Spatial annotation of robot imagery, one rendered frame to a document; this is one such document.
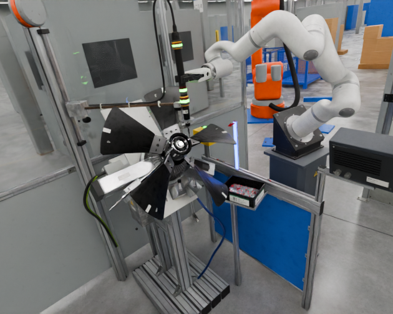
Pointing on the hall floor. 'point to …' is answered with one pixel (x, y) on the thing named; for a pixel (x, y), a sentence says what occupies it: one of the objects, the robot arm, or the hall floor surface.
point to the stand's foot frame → (219, 290)
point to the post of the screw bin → (236, 243)
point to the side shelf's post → (151, 240)
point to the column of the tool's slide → (86, 172)
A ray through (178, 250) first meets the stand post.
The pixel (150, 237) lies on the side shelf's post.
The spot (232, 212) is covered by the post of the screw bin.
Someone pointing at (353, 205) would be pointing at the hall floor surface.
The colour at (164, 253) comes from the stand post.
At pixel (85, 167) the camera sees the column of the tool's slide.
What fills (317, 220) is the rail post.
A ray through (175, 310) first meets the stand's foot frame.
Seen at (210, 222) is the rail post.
